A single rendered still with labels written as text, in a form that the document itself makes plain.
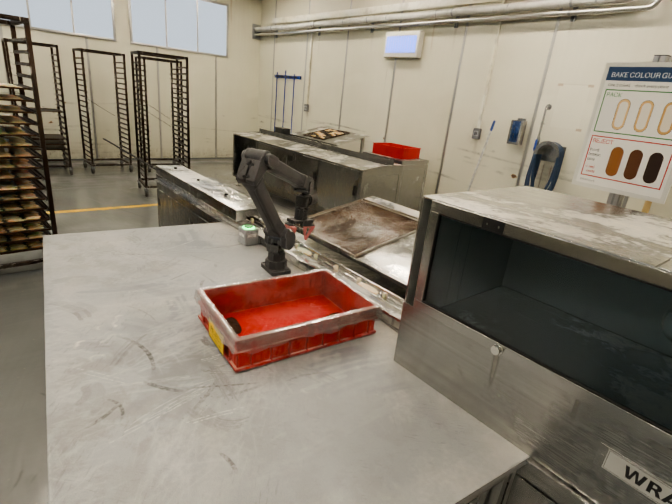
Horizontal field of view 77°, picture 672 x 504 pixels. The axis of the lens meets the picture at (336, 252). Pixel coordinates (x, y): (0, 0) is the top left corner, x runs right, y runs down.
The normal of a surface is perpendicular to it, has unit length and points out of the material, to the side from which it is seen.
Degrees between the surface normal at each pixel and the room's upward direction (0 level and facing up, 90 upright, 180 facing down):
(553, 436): 90
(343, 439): 0
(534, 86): 90
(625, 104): 90
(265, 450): 0
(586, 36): 90
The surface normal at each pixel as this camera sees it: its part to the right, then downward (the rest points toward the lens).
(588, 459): -0.77, 0.15
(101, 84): 0.62, 0.33
